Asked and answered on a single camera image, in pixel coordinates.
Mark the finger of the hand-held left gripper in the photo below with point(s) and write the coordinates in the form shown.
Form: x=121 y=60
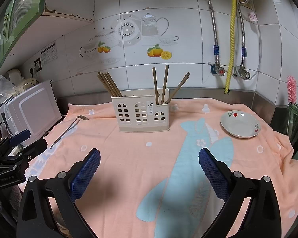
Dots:
x=19 y=137
x=32 y=152

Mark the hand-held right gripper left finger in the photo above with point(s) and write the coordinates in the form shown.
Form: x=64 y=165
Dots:
x=85 y=174

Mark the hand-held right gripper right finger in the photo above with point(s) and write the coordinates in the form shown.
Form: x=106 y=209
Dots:
x=213 y=174

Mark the cream plastic utensil holder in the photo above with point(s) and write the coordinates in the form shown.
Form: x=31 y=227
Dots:
x=139 y=127

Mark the bunch of wooden chopsticks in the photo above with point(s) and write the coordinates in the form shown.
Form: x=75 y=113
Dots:
x=110 y=84

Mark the brown wooden chopstick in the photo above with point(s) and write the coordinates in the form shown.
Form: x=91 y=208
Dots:
x=165 y=84
x=155 y=86
x=180 y=86

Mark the white microwave oven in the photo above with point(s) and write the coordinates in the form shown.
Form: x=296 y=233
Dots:
x=34 y=109

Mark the orange printed towel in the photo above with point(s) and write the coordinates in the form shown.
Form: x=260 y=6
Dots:
x=139 y=168

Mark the white floral dish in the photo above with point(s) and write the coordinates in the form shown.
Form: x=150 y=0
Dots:
x=241 y=126

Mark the clear plastic bag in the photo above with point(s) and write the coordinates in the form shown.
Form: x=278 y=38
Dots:
x=1 y=84

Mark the metal slotted spoon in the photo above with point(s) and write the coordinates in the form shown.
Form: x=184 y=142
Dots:
x=82 y=117

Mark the glass jar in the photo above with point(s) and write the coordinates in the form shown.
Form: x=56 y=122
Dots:
x=294 y=121

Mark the metal water valve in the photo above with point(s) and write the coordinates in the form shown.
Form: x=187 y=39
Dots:
x=243 y=74

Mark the pink bottle brush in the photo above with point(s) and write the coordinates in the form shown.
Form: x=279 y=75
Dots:
x=291 y=86

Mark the pink paper tag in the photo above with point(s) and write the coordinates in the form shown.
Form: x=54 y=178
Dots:
x=252 y=16

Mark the wall socket with plug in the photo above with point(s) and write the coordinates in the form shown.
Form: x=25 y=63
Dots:
x=32 y=72

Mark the black wall switch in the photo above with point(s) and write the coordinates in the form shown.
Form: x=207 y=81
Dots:
x=38 y=64

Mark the white wall label sticker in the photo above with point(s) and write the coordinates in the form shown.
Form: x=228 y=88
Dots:
x=49 y=53

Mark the green wall cabinet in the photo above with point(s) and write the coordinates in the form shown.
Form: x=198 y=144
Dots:
x=17 y=10

